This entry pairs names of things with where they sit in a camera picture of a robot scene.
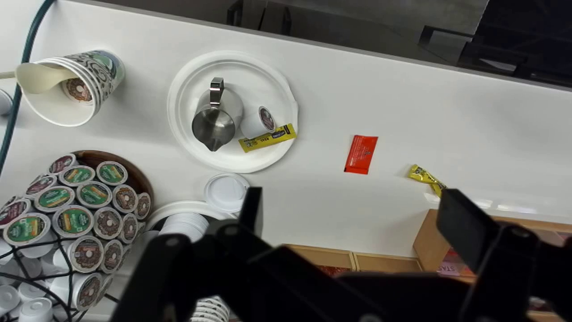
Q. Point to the coffee pod on plate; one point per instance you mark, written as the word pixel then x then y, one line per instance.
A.
pixel 259 120

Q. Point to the white upturned coffee pod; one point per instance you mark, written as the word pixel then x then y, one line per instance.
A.
pixel 225 192

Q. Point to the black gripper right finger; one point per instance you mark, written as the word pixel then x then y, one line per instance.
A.
pixel 509 262

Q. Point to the silver milk jug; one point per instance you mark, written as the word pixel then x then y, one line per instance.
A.
pixel 216 122

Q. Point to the stacked patterned paper cups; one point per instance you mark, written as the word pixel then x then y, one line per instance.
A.
pixel 69 90

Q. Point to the black wire pod rack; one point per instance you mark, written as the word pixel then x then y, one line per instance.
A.
pixel 71 274

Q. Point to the brown bowl of coffee pods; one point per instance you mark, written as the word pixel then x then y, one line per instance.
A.
pixel 82 213

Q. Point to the yellow packet on table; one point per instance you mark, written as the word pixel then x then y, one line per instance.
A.
pixel 421 176

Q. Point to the yellow sugar packet on plate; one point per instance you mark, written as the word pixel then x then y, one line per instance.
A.
pixel 284 133

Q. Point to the white paper plate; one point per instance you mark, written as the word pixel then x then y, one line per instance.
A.
pixel 255 85

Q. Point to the red sauce packet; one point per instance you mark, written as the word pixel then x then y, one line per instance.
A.
pixel 359 154

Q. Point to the cardboard box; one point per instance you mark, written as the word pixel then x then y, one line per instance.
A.
pixel 432 255

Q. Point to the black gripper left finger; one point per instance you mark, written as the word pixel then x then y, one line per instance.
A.
pixel 255 281

